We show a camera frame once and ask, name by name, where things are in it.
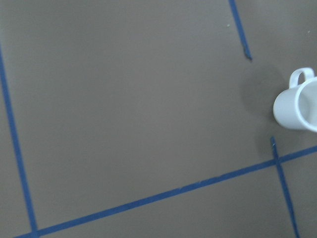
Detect brown paper table cover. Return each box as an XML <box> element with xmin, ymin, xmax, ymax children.
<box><xmin>0</xmin><ymin>0</ymin><xmax>317</xmax><ymax>238</ymax></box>

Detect white plastic cup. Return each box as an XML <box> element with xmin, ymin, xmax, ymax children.
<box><xmin>273</xmin><ymin>67</ymin><xmax>317</xmax><ymax>132</ymax></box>

